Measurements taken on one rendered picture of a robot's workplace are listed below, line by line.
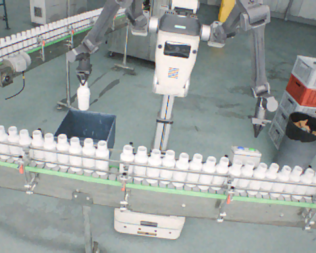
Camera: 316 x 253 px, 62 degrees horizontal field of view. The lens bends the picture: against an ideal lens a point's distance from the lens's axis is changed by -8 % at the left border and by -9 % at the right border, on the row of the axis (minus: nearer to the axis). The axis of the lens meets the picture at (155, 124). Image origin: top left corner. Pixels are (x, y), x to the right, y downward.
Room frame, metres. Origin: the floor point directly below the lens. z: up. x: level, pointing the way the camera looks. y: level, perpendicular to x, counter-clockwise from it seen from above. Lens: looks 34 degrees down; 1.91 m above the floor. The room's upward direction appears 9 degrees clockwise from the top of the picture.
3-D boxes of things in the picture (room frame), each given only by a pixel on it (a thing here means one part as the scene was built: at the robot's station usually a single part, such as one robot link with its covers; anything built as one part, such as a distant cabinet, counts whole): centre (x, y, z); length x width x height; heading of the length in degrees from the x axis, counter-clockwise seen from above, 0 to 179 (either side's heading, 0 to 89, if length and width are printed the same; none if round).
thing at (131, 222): (1.56, -0.05, 0.24); 0.68 x 0.53 x 0.41; 1
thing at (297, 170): (0.94, -0.67, 1.08); 0.06 x 0.06 x 0.17
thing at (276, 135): (2.90, -1.82, 0.11); 0.61 x 0.41 x 0.22; 97
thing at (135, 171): (0.92, 0.04, 1.08); 0.06 x 0.06 x 0.17
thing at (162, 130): (1.57, -0.05, 0.74); 0.11 x 0.11 x 0.40; 1
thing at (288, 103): (2.90, -1.81, 0.55); 0.61 x 0.41 x 0.22; 98
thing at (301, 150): (2.36, -1.56, 0.32); 0.45 x 0.45 x 0.64
